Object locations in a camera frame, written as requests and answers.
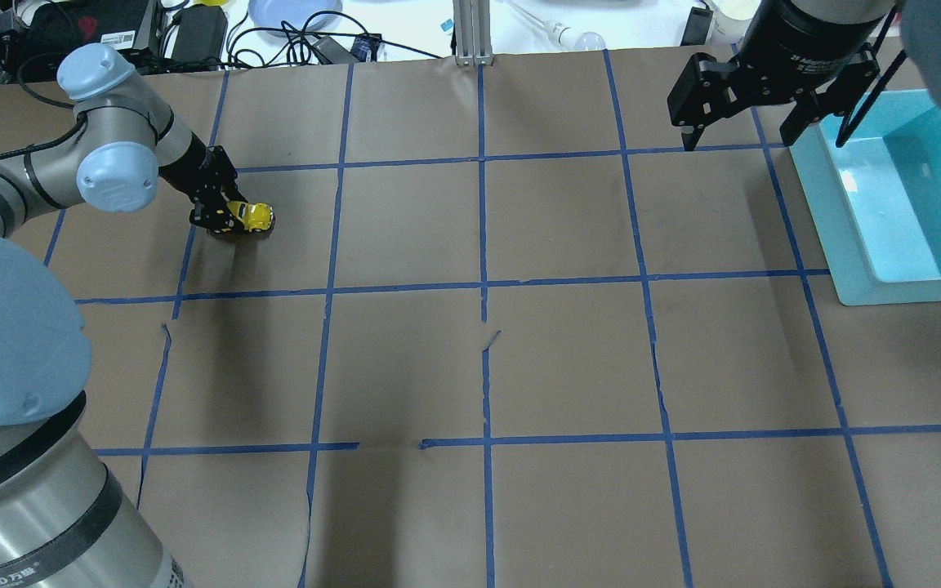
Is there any blue plastic plate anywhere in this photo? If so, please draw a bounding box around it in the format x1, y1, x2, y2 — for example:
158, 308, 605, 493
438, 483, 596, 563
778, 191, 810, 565
248, 0, 343, 38

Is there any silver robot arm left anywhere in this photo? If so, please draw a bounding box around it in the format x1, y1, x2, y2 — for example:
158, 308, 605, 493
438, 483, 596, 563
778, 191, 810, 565
0, 43, 275, 587

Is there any black box red logo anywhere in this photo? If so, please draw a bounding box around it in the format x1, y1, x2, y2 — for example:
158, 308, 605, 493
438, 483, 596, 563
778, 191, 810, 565
16, 1, 165, 82

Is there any teal plastic storage bin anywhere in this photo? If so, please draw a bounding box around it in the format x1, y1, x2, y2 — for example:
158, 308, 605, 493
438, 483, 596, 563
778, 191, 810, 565
789, 90, 941, 306

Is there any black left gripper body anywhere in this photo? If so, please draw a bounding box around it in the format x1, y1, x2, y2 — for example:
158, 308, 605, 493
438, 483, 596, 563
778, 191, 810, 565
162, 145, 238, 202

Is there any brown paper table mat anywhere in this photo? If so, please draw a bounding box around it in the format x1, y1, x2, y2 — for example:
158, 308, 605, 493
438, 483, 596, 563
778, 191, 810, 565
14, 47, 941, 587

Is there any aluminium frame post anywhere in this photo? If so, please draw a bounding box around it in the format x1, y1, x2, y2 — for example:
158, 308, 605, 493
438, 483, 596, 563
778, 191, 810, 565
451, 0, 494, 68

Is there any yellow toy beetle car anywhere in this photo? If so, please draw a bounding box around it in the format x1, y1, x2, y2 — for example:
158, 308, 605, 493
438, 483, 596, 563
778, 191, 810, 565
207, 200, 275, 237

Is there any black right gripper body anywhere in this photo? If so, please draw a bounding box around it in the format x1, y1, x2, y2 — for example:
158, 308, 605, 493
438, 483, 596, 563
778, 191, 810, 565
666, 1, 884, 127

